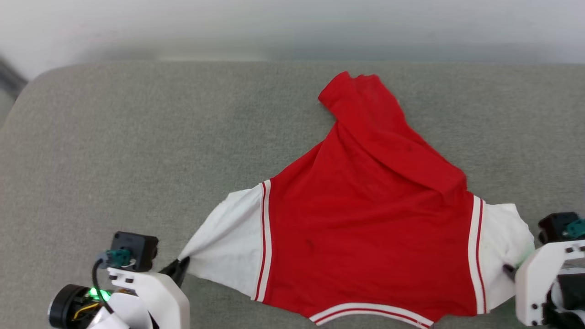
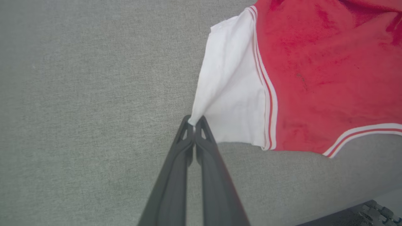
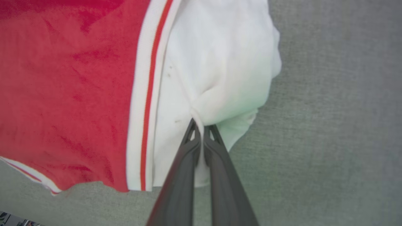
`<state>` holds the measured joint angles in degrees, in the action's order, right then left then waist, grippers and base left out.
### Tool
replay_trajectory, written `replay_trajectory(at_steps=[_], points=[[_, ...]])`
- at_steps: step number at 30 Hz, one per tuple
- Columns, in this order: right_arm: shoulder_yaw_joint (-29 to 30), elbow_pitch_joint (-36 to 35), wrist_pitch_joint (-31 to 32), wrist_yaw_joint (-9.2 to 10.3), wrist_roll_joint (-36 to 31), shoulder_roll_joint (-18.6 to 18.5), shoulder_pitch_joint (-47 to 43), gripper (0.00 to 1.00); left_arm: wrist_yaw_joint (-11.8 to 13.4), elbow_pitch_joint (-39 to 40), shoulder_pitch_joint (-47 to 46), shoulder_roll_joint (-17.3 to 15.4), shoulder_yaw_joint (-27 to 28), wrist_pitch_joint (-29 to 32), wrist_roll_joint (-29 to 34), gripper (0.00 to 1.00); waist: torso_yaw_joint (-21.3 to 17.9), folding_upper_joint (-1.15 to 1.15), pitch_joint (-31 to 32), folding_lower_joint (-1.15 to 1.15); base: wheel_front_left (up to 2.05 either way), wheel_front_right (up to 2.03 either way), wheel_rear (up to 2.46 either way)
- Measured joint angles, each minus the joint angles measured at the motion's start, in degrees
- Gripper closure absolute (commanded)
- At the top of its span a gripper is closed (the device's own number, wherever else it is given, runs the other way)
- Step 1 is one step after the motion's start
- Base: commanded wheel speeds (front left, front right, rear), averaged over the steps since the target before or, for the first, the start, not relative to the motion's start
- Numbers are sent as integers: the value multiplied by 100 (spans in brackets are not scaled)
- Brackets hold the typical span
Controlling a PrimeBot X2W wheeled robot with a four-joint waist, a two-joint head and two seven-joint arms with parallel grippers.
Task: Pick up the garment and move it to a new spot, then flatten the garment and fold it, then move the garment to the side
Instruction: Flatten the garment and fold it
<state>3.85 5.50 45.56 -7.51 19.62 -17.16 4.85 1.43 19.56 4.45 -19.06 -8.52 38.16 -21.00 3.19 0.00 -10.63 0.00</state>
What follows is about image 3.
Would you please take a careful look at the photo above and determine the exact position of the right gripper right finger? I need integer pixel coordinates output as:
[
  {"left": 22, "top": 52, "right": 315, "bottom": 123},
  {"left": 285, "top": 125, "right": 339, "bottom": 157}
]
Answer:
[{"left": 203, "top": 124, "right": 260, "bottom": 226}]

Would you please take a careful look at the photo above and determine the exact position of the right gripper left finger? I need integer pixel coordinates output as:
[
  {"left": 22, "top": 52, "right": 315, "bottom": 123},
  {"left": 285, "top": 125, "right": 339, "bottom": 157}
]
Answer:
[{"left": 146, "top": 118, "right": 202, "bottom": 226}]

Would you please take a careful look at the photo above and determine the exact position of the red white basketball jersey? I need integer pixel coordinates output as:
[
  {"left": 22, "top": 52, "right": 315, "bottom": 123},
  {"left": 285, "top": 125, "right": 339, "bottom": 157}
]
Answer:
[{"left": 0, "top": 0, "right": 282, "bottom": 196}]

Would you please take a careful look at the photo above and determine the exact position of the grey fabric sofa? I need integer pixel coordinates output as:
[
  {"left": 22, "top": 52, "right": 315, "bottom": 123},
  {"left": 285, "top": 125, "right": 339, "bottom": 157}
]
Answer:
[{"left": 0, "top": 0, "right": 402, "bottom": 226}]

